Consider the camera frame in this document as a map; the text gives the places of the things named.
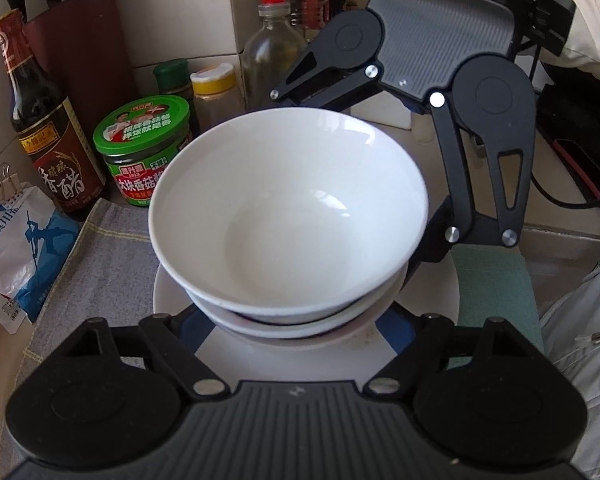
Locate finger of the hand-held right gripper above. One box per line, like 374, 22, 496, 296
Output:
269, 44, 386, 111
405, 90, 537, 266

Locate white and blue salt bag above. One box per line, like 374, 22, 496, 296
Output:
0, 187, 81, 336

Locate white floral ceramic plate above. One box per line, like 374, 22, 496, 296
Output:
153, 259, 462, 382

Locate red-capped clear glass bottle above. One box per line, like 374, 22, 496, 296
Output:
241, 0, 308, 113

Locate dark vinegar bottle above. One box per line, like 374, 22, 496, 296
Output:
0, 8, 106, 222

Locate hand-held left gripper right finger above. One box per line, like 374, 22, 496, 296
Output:
362, 310, 546, 397

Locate dark red knife block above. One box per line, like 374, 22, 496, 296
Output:
22, 0, 136, 141

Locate person's white jacket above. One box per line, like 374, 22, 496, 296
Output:
539, 237, 600, 480

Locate black red-edged appliance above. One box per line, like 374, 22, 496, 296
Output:
535, 82, 600, 218

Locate green-lidded sauce jar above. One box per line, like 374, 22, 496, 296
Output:
92, 96, 193, 209

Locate green-lidded spice jar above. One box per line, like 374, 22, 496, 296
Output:
153, 58, 201, 136

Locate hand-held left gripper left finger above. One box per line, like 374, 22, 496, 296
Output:
45, 305, 231, 402

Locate person's right forearm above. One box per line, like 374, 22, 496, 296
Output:
550, 0, 600, 78

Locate grey and teal checked towel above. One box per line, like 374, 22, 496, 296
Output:
17, 197, 547, 411

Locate yellow-lidded spice jar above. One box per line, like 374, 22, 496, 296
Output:
190, 64, 243, 131

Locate black cable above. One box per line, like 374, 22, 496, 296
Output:
527, 170, 600, 209

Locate white ceramic bowl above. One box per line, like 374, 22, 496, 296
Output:
215, 310, 381, 342
148, 108, 429, 312
187, 260, 410, 327

